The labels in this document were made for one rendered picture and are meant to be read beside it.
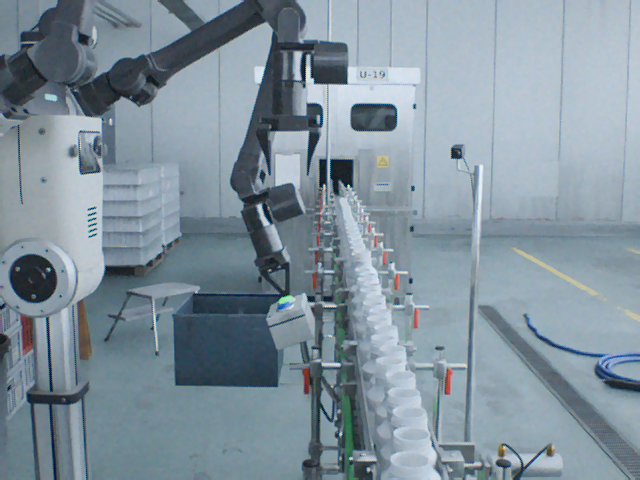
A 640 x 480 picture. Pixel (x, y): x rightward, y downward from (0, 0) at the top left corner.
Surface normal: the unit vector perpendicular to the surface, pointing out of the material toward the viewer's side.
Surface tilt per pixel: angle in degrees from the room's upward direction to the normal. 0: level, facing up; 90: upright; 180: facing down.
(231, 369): 90
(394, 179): 90
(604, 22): 90
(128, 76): 72
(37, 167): 90
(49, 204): 101
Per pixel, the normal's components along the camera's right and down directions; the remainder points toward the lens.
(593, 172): -0.01, 0.13
